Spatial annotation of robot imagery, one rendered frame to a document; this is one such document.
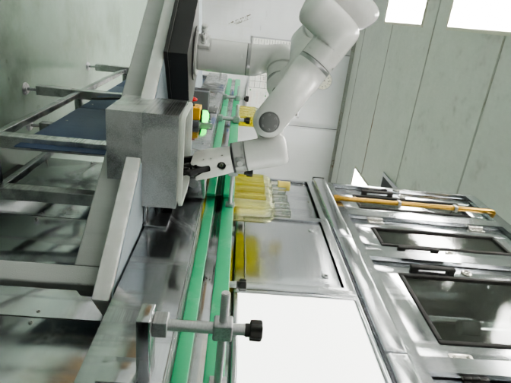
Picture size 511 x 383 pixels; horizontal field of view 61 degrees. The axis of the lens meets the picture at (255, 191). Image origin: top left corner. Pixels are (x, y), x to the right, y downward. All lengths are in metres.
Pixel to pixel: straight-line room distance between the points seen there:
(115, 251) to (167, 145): 0.26
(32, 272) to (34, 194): 0.56
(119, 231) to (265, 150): 0.38
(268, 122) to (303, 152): 6.54
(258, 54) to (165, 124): 0.47
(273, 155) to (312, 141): 6.45
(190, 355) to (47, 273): 0.35
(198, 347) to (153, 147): 0.45
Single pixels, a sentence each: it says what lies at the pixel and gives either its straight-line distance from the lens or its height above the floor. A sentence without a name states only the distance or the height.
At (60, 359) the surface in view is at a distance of 1.05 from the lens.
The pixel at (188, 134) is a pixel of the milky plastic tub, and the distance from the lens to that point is 1.13.
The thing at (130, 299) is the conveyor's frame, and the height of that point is 0.79.
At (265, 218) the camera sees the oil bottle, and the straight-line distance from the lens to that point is 1.30.
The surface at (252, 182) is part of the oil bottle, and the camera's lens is 1.45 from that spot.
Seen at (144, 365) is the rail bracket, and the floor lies 0.85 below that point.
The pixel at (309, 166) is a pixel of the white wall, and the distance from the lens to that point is 7.61.
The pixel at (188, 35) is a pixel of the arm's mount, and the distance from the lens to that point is 1.24.
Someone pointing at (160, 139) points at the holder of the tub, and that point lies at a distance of 0.97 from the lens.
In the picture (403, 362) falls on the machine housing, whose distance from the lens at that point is 1.09.
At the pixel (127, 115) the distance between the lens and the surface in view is 0.98.
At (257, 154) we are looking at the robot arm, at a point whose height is 1.01.
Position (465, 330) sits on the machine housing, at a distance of 1.34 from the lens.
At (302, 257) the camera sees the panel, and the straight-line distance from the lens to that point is 1.36.
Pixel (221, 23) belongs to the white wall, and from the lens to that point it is 7.11.
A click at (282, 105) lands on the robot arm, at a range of 0.98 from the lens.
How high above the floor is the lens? 0.95
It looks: 4 degrees up
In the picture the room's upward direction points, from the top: 95 degrees clockwise
